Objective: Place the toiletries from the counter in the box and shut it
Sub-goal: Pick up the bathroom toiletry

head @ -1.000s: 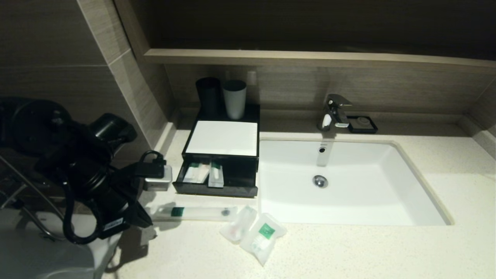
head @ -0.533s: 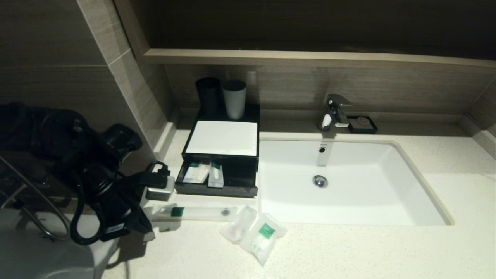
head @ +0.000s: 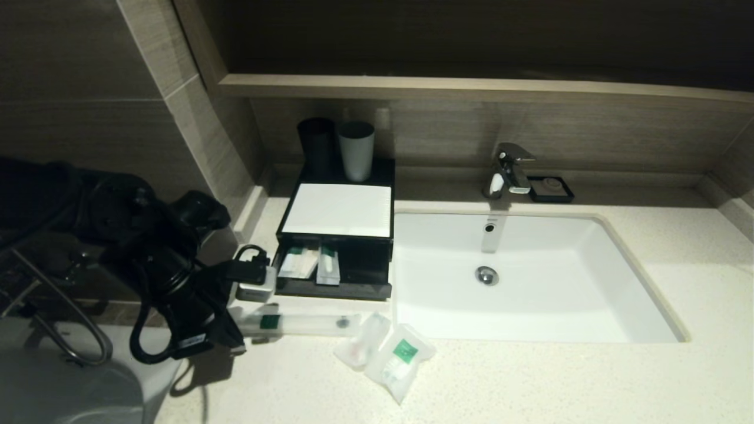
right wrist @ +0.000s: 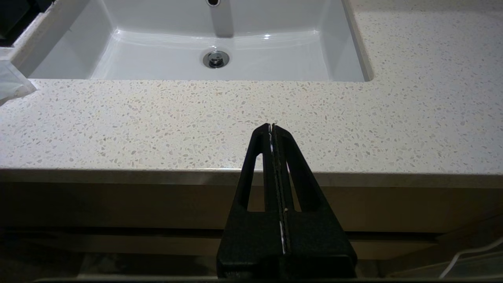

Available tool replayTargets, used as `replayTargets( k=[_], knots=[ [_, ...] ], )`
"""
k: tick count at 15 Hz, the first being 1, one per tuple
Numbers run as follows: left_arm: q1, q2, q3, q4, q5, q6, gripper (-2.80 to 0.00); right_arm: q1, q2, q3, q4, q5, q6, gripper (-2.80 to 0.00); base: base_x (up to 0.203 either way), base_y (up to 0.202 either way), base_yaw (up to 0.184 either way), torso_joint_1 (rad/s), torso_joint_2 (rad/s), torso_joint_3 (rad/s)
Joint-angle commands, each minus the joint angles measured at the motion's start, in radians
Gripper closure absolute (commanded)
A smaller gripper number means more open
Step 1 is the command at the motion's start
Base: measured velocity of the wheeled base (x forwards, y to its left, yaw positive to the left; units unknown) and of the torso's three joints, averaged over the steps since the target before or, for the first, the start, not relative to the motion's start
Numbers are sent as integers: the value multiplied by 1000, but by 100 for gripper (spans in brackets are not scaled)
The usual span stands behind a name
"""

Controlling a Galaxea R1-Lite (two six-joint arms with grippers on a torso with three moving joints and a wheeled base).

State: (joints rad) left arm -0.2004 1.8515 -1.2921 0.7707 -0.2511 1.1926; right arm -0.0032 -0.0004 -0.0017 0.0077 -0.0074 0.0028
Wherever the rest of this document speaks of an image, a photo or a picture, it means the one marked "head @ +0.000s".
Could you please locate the small translucent packet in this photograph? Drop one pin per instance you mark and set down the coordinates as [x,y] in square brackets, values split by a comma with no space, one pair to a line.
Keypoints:
[360,343]

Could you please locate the white sachet with dot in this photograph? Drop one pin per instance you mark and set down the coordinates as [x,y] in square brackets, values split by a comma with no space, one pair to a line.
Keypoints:
[297,263]

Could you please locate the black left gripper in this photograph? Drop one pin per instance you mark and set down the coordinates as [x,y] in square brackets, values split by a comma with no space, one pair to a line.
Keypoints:
[203,321]

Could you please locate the white sink basin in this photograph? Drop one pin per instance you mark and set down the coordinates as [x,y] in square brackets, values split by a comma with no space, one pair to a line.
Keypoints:
[559,294]

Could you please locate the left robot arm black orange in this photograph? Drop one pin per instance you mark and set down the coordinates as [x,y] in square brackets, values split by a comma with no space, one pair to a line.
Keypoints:
[147,235]

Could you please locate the clear packet green label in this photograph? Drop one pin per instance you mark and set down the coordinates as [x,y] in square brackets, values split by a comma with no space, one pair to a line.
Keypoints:
[402,356]

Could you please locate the black amenity box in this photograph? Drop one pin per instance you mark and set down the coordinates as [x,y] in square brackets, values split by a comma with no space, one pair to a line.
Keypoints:
[386,174]

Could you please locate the white ribbed pad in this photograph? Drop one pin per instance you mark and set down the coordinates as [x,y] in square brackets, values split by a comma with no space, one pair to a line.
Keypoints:
[339,211]

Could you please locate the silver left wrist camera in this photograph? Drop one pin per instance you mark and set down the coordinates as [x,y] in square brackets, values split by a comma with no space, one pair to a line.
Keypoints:
[256,288]

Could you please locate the boxed amenity green label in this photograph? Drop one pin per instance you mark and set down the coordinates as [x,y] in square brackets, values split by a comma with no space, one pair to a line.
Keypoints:
[328,268]

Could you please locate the long toothbrush packet green label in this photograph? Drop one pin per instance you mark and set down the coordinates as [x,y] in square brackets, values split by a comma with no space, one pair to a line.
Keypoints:
[306,324]

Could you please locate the wooden wall ledge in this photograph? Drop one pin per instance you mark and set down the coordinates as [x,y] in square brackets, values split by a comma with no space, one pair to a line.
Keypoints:
[471,88]

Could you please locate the grey toilet lid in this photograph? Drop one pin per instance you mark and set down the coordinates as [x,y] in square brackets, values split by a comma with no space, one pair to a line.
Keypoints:
[65,394]

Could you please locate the chrome faucet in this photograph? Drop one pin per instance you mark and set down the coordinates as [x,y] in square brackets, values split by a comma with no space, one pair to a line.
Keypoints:
[509,166]

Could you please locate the black cup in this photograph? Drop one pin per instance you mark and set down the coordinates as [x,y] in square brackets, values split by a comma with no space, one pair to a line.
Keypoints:
[318,146]

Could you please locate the black soap dish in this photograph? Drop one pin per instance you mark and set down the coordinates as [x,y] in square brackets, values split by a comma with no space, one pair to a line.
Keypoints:
[551,189]

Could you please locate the chrome sink drain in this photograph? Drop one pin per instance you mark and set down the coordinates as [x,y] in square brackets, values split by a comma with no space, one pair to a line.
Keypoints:
[487,276]

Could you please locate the dark wall valve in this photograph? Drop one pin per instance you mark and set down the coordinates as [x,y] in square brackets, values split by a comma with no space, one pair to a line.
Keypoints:
[73,268]

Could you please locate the grey cup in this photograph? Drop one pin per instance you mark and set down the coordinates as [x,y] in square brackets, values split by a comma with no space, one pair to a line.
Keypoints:
[357,152]

